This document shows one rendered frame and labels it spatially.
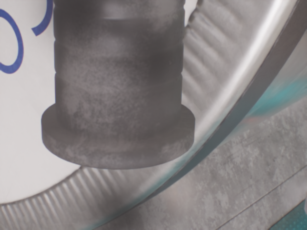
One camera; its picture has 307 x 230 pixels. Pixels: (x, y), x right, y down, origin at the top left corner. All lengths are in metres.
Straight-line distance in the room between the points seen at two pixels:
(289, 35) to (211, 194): 1.58
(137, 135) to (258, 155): 1.95
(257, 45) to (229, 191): 1.65
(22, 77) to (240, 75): 0.21
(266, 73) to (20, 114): 0.23
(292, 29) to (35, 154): 0.26
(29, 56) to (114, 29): 0.36
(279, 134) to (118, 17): 2.06
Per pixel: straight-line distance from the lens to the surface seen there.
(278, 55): 0.38
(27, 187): 0.58
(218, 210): 1.96
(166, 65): 0.16
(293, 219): 2.23
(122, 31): 0.16
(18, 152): 0.57
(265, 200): 2.13
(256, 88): 0.40
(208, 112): 0.39
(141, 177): 0.45
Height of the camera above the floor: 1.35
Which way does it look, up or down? 48 degrees down
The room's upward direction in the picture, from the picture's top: 78 degrees clockwise
